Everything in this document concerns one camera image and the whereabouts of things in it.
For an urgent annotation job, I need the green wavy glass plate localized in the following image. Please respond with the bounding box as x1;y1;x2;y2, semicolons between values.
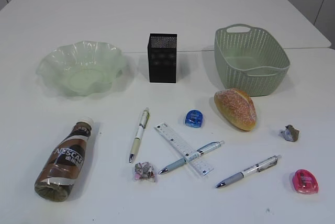
36;40;127;97

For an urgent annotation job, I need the Nescafe coffee bottle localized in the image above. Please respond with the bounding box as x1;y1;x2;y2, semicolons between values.
34;117;94;202

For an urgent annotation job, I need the black mesh pen holder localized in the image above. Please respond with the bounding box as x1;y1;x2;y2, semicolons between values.
147;33;177;83

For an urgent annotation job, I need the sugared bread roll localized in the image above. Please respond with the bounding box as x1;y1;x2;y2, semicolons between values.
214;88;257;131

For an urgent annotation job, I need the green plastic woven basket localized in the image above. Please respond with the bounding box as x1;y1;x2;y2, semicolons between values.
214;24;291;97

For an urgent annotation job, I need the clear plastic ruler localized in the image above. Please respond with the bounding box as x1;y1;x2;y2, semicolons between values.
155;122;214;176

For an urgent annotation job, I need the white pen grey grip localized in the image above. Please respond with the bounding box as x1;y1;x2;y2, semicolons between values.
216;155;282;188

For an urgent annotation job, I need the crumpled colourful paper ball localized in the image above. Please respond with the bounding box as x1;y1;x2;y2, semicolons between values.
133;162;156;183

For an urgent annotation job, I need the blue clear pen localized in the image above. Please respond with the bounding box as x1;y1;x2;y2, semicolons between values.
159;141;225;174

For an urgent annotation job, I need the grey brown paper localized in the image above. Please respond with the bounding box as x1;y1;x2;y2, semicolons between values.
280;125;300;142

